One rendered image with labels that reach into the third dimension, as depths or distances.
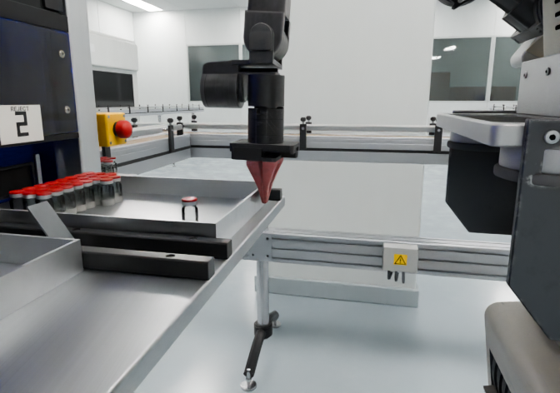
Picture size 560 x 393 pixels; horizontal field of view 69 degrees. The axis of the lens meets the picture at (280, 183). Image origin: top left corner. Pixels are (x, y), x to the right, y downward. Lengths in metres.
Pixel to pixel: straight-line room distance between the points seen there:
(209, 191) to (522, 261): 0.55
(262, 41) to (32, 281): 0.41
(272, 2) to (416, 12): 1.52
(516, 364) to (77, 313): 0.43
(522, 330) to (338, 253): 1.10
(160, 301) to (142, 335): 0.05
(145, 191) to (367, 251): 0.97
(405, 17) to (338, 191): 0.88
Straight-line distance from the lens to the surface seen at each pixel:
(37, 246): 0.51
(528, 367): 0.51
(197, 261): 0.42
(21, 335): 0.39
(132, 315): 0.38
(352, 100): 2.07
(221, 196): 0.76
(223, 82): 0.64
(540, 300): 0.36
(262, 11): 0.64
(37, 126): 0.81
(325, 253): 1.59
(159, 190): 0.81
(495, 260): 1.64
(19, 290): 0.43
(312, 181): 2.12
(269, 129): 0.63
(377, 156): 1.47
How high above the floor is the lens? 1.06
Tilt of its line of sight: 11 degrees down
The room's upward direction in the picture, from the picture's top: straight up
